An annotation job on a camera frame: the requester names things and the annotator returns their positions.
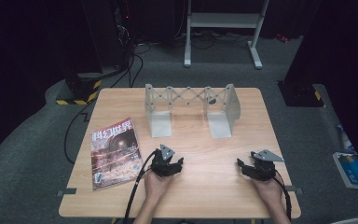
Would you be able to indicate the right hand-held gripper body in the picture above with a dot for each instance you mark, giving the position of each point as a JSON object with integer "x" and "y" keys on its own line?
{"x": 264, "y": 169}

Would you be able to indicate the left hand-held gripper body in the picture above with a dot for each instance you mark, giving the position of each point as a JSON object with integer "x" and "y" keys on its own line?
{"x": 160, "y": 166}

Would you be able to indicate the red glossy magazine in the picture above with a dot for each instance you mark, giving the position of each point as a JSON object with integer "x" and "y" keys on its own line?
{"x": 116, "y": 154}

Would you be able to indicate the person's left hand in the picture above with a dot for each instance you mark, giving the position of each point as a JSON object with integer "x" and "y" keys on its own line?
{"x": 155, "y": 186}

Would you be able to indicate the person's right hand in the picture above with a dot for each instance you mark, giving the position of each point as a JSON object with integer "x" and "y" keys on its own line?
{"x": 268, "y": 189}

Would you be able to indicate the grey tape strip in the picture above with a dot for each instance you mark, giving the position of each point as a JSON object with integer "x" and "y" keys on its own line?
{"x": 293, "y": 189}
{"x": 66, "y": 192}

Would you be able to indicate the grey expandable metal book rack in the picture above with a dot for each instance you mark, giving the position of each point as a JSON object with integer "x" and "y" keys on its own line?
{"x": 192, "y": 102}

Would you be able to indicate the black stand base yellow mark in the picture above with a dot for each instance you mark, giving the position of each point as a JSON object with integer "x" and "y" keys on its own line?
{"x": 301, "y": 95}

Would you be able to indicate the blue and white box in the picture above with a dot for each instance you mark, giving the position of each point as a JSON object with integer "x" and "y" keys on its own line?
{"x": 355, "y": 172}

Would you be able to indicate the white flat object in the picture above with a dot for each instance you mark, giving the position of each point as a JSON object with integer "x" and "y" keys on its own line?
{"x": 348, "y": 221}

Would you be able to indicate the black yellow striped stand base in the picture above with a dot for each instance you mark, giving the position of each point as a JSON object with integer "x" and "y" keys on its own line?
{"x": 80, "y": 90}

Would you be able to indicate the small red object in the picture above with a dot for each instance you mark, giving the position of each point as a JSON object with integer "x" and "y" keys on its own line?
{"x": 281, "y": 38}

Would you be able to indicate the white metal stand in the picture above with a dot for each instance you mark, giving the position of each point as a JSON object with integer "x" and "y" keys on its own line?
{"x": 223, "y": 20}

